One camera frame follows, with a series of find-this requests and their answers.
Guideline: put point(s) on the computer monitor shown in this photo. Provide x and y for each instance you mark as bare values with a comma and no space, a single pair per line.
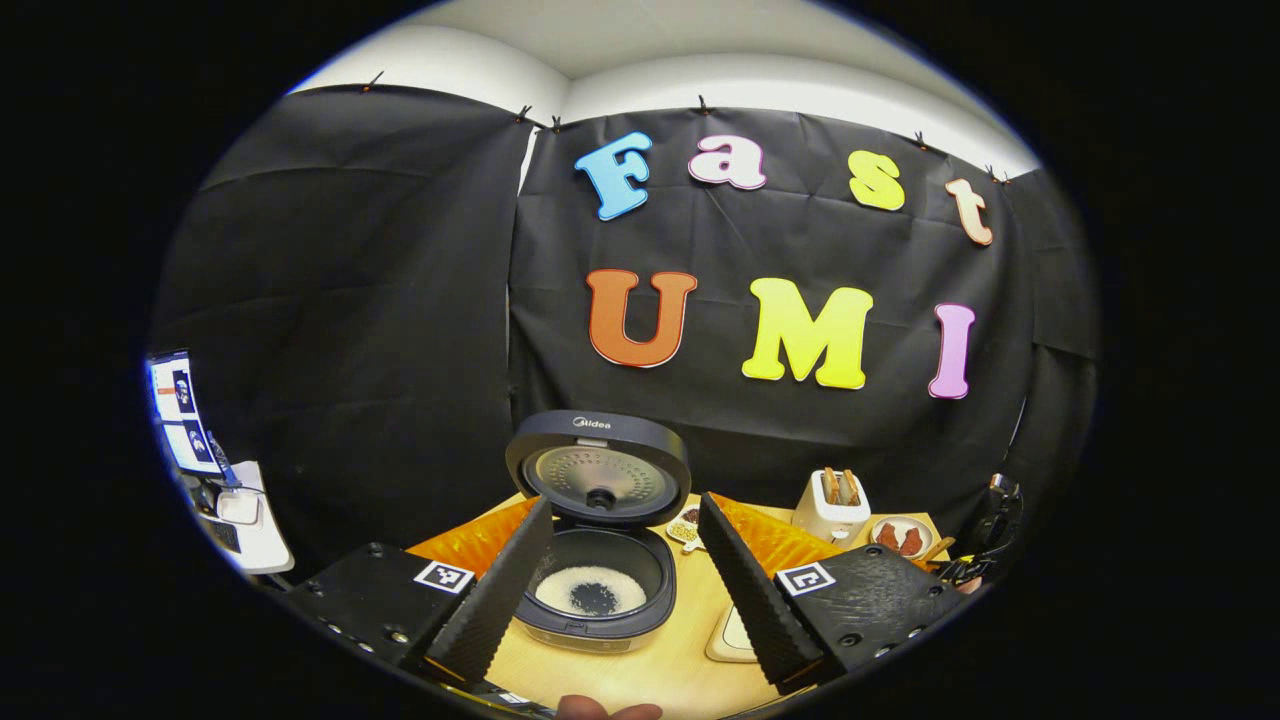
185,410

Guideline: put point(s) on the red meat piece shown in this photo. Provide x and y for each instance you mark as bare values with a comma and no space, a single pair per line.
887,536
910,541

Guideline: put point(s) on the cream rectangular tray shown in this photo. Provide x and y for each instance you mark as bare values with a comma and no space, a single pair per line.
735,635

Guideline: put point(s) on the black backdrop cloth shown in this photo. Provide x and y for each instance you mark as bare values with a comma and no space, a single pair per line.
380,320

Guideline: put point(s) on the small white device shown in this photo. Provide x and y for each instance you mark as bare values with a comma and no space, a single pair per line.
240,507

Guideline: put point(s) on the dark grey rice cooker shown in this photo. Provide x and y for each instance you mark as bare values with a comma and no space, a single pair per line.
600,470

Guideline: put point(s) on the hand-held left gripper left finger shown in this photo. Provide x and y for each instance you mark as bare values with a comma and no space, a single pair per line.
495,600

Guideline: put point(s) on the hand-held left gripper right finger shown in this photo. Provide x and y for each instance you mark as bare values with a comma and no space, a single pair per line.
760,610

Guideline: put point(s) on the white toaster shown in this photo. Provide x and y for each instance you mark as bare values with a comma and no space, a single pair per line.
825,522

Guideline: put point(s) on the white rice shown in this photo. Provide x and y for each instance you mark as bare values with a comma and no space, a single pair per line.
560,590

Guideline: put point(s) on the white divided dish of grains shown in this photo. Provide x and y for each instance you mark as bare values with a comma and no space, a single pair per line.
685,525

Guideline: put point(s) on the toasted bread slice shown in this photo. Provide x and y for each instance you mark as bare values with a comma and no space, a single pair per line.
830,486
851,488

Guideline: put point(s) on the black keyboard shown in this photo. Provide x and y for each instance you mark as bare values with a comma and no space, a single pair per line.
222,535

